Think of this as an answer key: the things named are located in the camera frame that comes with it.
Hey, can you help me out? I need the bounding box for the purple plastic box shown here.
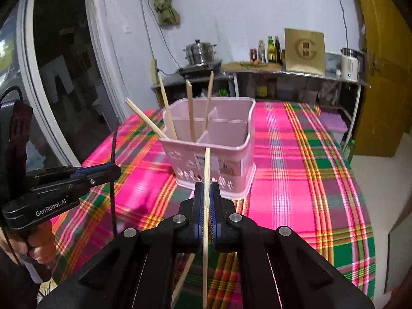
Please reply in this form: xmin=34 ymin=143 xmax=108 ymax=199
xmin=321 ymin=111 xmax=349 ymax=143

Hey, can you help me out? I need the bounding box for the black wall cable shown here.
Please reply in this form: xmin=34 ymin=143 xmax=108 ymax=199
xmin=331 ymin=0 xmax=351 ymax=49

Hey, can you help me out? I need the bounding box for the pink plaid tablecloth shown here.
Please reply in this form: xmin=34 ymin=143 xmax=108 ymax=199
xmin=50 ymin=101 xmax=377 ymax=309

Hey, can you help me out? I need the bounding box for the set of wooden chopsticks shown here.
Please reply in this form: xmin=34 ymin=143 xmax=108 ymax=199
xmin=124 ymin=71 xmax=216 ymax=143

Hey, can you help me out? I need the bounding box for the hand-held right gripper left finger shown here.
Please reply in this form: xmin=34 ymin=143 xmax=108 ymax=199
xmin=39 ymin=180 xmax=205 ymax=309

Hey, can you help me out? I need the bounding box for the green hanging cloth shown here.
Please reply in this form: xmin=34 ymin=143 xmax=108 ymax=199
xmin=142 ymin=0 xmax=181 ymax=28

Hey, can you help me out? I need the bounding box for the white electric kettle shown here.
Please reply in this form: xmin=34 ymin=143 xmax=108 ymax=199
xmin=339 ymin=47 xmax=366 ymax=82

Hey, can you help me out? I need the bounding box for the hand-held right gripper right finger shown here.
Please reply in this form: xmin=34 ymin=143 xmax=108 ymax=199
xmin=209 ymin=180 xmax=375 ymax=309

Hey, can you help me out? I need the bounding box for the brown box with round logo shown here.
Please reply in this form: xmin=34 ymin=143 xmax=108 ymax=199
xmin=284 ymin=28 xmax=325 ymax=75

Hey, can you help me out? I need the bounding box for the black induction cooker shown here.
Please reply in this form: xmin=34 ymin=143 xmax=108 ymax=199
xmin=178 ymin=58 xmax=223 ymax=74

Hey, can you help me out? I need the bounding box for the pale wooden chopstick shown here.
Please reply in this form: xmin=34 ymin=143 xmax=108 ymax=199
xmin=170 ymin=253 xmax=196 ymax=306
xmin=202 ymin=147 xmax=211 ymax=308

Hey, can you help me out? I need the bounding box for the yellow wooden door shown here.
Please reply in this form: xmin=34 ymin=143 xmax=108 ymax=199
xmin=352 ymin=0 xmax=412 ymax=158

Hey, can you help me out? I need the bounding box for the stainless steel steamer pot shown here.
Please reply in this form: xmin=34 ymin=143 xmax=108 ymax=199
xmin=183 ymin=39 xmax=217 ymax=65

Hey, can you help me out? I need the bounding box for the metal side table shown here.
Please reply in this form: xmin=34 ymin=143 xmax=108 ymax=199
xmin=151 ymin=67 xmax=371 ymax=155

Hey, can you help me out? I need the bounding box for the person's left hand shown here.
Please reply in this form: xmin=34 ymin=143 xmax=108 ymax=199
xmin=18 ymin=222 xmax=54 ymax=264

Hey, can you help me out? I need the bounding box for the pink plastic utensil basket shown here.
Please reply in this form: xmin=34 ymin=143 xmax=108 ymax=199
xmin=159 ymin=97 xmax=257 ymax=199

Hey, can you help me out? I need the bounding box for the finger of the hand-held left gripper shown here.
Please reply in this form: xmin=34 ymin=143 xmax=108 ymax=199
xmin=26 ymin=165 xmax=108 ymax=186
xmin=30 ymin=164 xmax=122 ymax=198

